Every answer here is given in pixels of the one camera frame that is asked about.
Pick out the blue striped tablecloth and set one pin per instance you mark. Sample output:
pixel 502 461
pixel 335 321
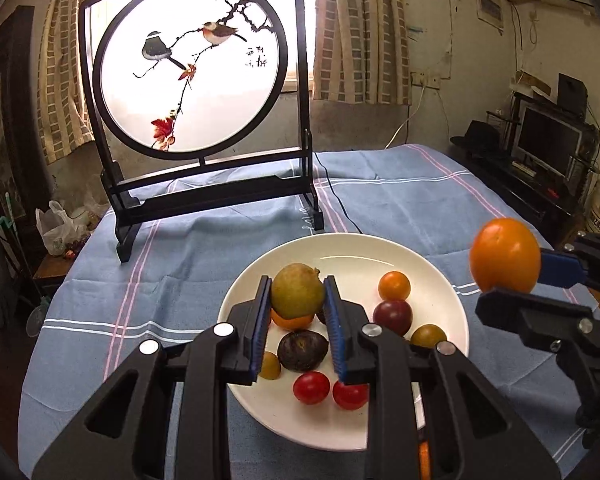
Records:
pixel 181 268

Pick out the dark fruit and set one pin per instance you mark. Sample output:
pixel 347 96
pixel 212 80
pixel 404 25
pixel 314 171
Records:
pixel 302 350

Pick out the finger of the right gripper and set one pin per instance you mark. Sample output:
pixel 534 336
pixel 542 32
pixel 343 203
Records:
pixel 561 269
pixel 535 319

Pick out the black hat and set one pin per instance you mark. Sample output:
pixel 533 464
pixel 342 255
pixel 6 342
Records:
pixel 480 137

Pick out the small yellow kumquat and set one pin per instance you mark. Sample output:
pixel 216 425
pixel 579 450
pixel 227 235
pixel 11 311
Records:
pixel 271 368

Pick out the small mandarin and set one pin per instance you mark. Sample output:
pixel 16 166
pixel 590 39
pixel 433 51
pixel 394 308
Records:
pixel 300 323

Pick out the large orange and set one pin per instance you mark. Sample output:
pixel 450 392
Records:
pixel 424 461

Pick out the beige checked curtain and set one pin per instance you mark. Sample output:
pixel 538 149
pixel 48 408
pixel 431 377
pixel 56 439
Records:
pixel 361 52
pixel 61 112

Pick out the yellow-green small pear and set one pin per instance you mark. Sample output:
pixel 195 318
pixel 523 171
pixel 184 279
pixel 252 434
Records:
pixel 297 291

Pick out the dark framed painting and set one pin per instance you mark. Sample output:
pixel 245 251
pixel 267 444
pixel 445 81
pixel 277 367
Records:
pixel 23 185

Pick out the left beige checked curtain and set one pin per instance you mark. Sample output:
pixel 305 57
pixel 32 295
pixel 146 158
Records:
pixel 61 112

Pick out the red cherry tomato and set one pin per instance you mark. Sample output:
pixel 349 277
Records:
pixel 311 388
pixel 350 397

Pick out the white plastic bag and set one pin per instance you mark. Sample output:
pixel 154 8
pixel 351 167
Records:
pixel 61 231

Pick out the computer monitor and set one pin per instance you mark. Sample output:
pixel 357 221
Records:
pixel 548 138

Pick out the yellow orange round fruit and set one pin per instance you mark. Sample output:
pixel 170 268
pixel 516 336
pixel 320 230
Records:
pixel 427 336

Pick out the bird painting table screen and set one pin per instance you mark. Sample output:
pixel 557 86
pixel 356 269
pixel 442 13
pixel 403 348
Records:
pixel 196 105

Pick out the right beige checked curtain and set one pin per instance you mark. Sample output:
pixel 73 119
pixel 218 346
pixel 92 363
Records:
pixel 361 52

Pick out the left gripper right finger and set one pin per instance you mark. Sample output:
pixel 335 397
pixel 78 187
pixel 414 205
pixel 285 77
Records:
pixel 436 395

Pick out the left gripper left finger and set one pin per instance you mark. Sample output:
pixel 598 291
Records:
pixel 121 431

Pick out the small dark red plum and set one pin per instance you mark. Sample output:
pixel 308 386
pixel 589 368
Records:
pixel 394 314

